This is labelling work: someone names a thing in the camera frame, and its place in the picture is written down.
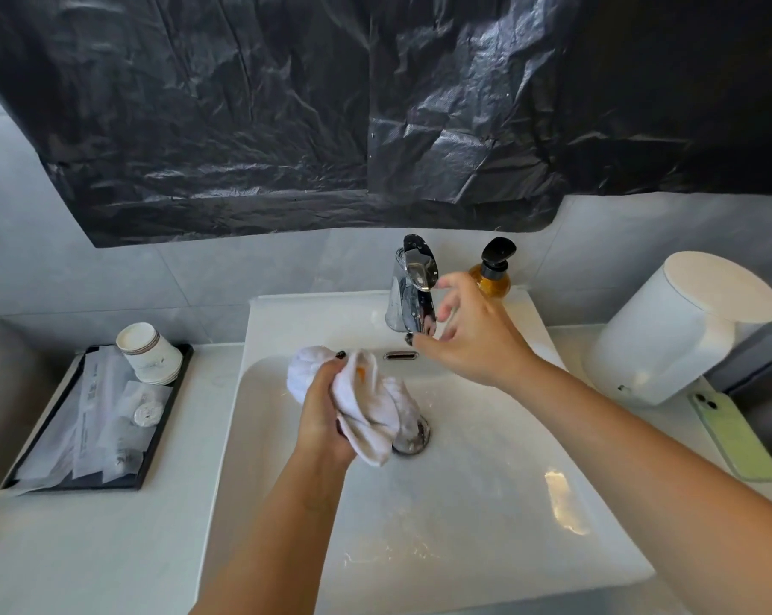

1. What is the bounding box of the chrome faucet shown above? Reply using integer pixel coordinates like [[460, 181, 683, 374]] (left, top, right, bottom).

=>
[[386, 234, 439, 337]]

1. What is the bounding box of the amber soap pump bottle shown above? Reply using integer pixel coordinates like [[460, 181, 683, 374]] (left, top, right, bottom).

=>
[[468, 237, 518, 300]]

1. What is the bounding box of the black rectangular tray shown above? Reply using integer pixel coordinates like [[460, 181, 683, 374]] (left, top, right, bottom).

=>
[[0, 343, 194, 492]]

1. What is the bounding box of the packet with round white disc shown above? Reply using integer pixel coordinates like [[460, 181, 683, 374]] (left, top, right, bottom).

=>
[[100, 381, 174, 453]]

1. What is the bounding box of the person's left hand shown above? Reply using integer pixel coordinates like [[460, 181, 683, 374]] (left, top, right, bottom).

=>
[[294, 351, 361, 472]]

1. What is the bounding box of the person's right hand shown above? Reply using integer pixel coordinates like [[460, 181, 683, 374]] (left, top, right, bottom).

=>
[[404, 272, 540, 389]]

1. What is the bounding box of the stack of white paper cups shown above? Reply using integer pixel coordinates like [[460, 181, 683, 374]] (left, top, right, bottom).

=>
[[116, 322, 184, 386]]

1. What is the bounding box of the white round lidded container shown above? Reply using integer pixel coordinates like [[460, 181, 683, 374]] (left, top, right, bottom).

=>
[[583, 251, 772, 407]]

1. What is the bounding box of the small clear toiletry packet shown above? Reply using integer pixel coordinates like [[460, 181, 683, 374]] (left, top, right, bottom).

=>
[[72, 435, 147, 481]]

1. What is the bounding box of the white ceramic sink basin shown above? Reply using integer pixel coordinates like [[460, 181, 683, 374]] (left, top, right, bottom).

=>
[[200, 287, 656, 615]]

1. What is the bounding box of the chrome sink drain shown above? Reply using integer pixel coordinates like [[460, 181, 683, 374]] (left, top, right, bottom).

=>
[[392, 413, 432, 456]]

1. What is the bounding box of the black plastic sheet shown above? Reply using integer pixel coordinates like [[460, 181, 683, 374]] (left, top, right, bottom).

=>
[[0, 0, 772, 249]]

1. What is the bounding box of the long clear plastic packet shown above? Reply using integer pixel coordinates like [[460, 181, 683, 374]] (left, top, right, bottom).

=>
[[0, 347, 133, 498]]

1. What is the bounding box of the light green smartphone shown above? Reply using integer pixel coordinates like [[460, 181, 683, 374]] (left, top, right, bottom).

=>
[[688, 390, 772, 483]]

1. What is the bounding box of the white cloth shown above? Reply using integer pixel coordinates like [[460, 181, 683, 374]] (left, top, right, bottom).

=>
[[287, 346, 424, 467]]

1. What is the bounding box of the person's right forearm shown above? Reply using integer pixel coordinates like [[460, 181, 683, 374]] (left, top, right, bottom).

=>
[[498, 355, 772, 615]]

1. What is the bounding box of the person's left forearm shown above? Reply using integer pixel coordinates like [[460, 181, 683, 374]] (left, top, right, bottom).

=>
[[190, 451, 361, 615]]

